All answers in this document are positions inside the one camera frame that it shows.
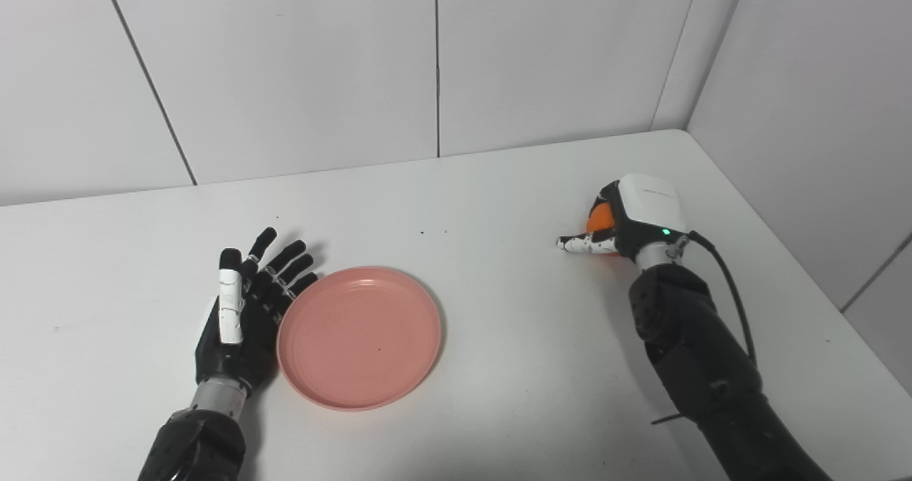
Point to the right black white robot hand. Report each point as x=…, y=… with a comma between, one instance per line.
x=648, y=210

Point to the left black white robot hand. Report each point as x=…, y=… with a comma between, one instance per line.
x=246, y=345

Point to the orange fruit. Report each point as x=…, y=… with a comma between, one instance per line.
x=600, y=219

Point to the pink round plate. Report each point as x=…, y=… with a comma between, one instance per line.
x=358, y=338

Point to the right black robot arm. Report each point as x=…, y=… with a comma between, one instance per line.
x=705, y=367

